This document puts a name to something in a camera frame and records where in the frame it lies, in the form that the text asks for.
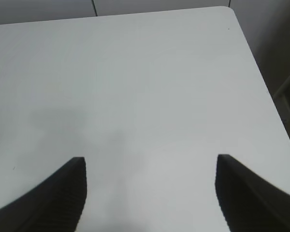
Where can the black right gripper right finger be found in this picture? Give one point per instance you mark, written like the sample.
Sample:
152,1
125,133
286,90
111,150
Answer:
248,202

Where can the metal chair frame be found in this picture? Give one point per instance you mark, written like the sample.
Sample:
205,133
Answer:
288,96

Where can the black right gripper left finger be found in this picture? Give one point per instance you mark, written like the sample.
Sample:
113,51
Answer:
55,205

